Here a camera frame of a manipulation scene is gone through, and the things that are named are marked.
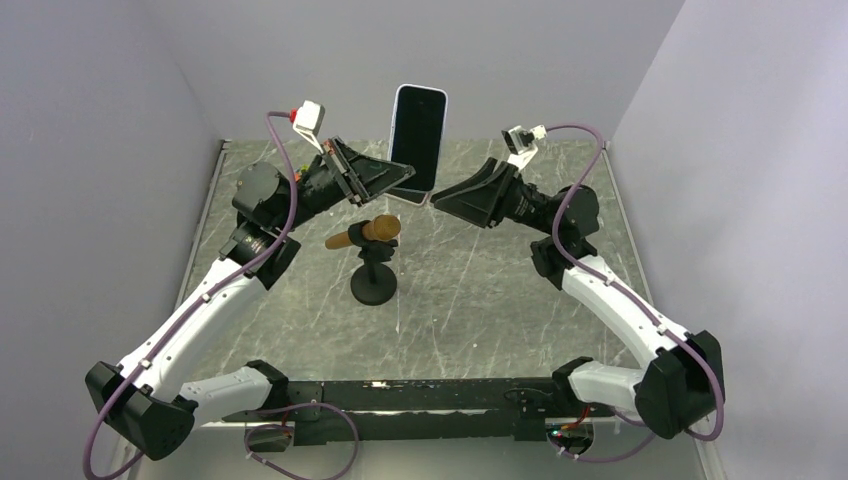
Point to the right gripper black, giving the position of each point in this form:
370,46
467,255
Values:
488,200

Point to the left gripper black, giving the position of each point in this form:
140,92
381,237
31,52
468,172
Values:
367,176

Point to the phone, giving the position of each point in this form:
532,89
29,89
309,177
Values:
417,128
412,197

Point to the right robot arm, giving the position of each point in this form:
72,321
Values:
678,379

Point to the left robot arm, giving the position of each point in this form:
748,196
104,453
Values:
148,397

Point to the gold microphone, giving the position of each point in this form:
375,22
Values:
382,228

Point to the black microphone stand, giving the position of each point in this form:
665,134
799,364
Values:
374,283

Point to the black base beam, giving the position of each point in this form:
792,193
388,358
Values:
523,409

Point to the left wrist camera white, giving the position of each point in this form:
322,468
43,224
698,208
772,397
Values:
306,121

